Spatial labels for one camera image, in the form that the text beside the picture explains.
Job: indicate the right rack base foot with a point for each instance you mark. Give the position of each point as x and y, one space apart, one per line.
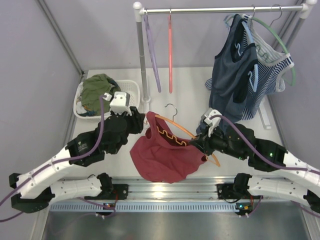
264 117

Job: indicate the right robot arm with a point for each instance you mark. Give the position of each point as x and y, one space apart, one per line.
300 183

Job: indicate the red tank top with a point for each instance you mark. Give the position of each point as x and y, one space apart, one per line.
160 156

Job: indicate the white perforated laundry basket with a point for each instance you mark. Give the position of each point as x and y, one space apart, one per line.
126 85

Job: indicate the orange hanger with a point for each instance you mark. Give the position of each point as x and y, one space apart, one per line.
215 160

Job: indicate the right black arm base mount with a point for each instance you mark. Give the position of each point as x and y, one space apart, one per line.
225 192

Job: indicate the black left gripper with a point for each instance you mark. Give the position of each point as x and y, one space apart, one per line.
137 119

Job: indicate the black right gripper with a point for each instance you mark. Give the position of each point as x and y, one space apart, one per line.
203 141

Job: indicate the right rack upright pole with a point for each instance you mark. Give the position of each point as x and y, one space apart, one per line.
295 20

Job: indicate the dark blue tank top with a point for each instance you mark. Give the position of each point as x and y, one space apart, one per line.
231 73

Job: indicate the purple hanger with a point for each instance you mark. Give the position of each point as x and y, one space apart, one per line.
152 52

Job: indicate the aluminium table edge rail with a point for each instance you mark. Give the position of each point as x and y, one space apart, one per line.
198 189

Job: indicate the light blue slotted cable duct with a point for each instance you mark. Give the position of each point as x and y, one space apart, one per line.
154 207

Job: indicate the pink hanger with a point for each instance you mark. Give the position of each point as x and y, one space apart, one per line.
170 53

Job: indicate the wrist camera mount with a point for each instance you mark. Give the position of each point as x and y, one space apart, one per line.
118 103
211 118

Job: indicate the rack upright pole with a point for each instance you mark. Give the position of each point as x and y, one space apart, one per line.
295 20
137 8

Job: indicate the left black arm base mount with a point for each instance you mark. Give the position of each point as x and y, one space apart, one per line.
117 191

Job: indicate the blue white striped tank top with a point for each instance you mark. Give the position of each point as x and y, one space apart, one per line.
262 82

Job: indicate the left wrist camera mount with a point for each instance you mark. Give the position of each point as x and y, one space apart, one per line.
118 103

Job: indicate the left rack upright pole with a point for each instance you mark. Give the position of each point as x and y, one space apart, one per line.
137 8

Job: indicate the green hanger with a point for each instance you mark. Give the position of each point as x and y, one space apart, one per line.
268 57

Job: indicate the grey corner wall frame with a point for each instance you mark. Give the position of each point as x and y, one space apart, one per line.
61 37

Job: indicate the white rack base foot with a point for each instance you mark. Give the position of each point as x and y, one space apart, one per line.
145 104

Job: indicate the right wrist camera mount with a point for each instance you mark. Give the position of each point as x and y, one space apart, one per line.
211 118

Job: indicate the silver clothes rack rod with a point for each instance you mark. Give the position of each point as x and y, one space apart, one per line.
250 9

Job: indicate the green garment in basket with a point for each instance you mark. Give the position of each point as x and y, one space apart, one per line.
93 88

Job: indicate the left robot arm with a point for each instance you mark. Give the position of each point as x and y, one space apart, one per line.
45 185

